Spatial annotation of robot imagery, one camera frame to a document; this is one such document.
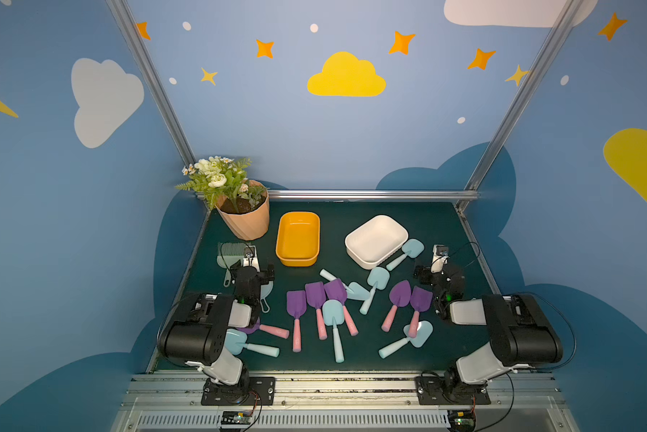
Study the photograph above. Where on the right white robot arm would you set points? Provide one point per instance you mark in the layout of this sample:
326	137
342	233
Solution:
520	335

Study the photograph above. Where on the yellow plastic storage box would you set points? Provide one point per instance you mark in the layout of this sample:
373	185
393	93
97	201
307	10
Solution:
298	242

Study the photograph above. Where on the purple pointed shovel pink handle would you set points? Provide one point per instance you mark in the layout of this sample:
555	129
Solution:
274	331

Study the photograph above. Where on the left circuit board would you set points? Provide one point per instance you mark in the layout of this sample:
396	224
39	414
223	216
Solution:
235	419

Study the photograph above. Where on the potted artificial flower plant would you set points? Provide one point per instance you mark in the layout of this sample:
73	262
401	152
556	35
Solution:
224	185

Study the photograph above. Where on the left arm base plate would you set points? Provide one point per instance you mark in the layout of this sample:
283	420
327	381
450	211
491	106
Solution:
247	390

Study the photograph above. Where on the blue toy brush scoop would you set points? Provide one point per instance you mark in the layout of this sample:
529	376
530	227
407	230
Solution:
265	291

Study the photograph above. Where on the blue round shovel centre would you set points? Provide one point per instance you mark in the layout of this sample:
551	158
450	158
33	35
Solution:
333	317

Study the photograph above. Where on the blue shovel far right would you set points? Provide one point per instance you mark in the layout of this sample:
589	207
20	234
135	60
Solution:
412	249

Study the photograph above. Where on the white plastic storage box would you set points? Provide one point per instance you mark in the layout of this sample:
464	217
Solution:
370	244

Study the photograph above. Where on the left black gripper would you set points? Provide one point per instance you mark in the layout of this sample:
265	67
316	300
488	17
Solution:
242	265

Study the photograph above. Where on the green toy rake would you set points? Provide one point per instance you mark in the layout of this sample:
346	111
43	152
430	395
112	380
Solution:
230	255

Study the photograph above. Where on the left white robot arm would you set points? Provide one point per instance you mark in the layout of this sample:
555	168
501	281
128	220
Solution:
197	336

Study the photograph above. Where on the right circuit board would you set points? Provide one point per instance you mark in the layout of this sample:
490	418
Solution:
461	421

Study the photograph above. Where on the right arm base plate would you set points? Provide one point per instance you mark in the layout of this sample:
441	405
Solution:
436	390

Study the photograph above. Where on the circuit board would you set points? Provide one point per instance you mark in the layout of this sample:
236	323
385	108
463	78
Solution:
235	419
461	421

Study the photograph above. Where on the blue pointed shovel front right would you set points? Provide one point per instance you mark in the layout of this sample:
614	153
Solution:
424	331

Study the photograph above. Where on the purple square shovel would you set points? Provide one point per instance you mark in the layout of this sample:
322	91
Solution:
335	290
296	308
421	300
316	297

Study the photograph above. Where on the blue shovel under purple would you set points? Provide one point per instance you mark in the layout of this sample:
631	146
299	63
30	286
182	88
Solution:
354	290

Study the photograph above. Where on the blue shovel front left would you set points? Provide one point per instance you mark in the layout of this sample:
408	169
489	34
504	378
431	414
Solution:
237	341

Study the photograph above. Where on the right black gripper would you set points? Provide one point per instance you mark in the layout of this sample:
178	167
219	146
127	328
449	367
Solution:
426	272

